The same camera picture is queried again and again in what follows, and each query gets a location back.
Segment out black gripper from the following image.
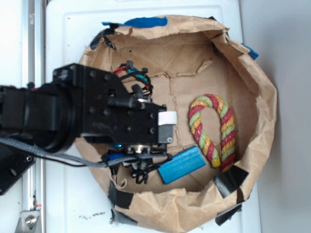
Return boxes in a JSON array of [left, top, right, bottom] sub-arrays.
[[108, 103, 177, 184]]

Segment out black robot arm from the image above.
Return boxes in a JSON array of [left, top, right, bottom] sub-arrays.
[[0, 61, 177, 184]]

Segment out blue wooden block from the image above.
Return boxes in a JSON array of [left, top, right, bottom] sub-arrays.
[[158, 146, 206, 184]]

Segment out brown paper bag tray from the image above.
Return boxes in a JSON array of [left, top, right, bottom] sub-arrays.
[[80, 16, 277, 233]]

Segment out white cutting board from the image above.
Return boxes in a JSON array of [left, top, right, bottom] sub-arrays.
[[45, 0, 262, 233]]

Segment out red green black wire bundle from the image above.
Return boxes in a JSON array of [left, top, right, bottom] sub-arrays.
[[112, 60, 154, 97]]

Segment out multicolour rope toy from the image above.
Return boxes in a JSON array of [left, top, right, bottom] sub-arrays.
[[188, 94, 236, 172]]

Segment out grey braided cable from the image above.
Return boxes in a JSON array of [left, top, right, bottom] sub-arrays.
[[0, 137, 151, 168]]

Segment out aluminium frame rail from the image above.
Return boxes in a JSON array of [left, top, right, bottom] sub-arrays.
[[22, 0, 47, 233]]

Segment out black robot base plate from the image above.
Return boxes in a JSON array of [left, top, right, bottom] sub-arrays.
[[0, 144, 35, 196]]

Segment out metal corner bracket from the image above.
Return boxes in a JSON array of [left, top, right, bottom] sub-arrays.
[[15, 210, 41, 233]]

